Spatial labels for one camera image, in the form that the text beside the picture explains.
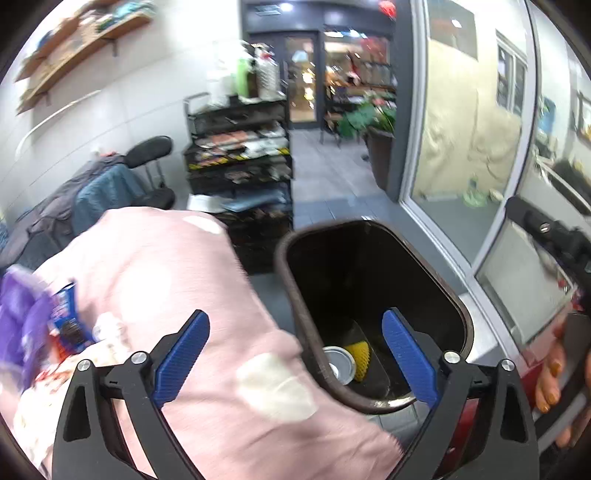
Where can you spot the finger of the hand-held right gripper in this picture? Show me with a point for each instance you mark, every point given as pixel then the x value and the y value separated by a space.
pixel 531 219

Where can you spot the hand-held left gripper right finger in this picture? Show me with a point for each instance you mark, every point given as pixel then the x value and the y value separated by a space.
pixel 411 360

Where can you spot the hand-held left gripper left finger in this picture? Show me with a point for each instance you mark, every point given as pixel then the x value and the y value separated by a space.
pixel 180 360

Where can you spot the dark brown trash bin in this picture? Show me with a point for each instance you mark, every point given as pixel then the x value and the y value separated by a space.
pixel 360 277

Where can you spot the blue snack packet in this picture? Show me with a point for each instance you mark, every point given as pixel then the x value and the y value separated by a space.
pixel 69 318

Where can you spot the person's right hand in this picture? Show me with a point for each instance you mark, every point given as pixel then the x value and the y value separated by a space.
pixel 551 364

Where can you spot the yellow foam fruit net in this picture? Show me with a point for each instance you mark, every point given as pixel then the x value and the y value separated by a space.
pixel 360 357

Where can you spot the small green item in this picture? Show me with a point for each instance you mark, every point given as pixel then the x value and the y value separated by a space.
pixel 474 194

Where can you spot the silver metal can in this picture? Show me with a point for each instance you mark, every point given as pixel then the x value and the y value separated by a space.
pixel 339 364

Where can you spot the pink white-dotted blanket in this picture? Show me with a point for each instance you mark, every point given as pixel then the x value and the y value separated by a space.
pixel 184 277

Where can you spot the grey framed glass partition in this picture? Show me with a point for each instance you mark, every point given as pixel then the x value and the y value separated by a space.
pixel 461 115

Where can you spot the white red printed wrapper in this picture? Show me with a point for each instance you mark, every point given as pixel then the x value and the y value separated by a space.
pixel 51 374

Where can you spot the white paper sheet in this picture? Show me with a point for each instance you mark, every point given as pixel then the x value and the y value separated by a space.
pixel 203 203

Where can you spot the brown planter pot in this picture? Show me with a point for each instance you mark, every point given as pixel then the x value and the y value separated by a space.
pixel 379 157

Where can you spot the purple snack packet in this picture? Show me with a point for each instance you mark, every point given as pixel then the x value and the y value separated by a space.
pixel 21 318

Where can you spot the green leafy plant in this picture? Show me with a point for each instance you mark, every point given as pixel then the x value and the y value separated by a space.
pixel 369 115

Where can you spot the black mesh storage cart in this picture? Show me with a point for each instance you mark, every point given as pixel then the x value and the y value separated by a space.
pixel 240 175

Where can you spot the grey bed blanket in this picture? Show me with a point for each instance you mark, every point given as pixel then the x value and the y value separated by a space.
pixel 55 203

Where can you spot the black chair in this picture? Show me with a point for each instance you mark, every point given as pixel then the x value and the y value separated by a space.
pixel 147 152

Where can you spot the bottles on cart top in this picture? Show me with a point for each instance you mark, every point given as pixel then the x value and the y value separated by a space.
pixel 221 81

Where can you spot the green pump bottle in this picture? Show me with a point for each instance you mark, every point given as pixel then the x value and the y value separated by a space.
pixel 244 78

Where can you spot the clear plastic pump bottle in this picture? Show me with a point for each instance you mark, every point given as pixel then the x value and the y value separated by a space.
pixel 268 76

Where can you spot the white curved wall rail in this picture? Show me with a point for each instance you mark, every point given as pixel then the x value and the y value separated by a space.
pixel 51 117

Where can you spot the wooden wall shelf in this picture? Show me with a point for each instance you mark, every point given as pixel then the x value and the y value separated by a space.
pixel 51 39
pixel 87 44

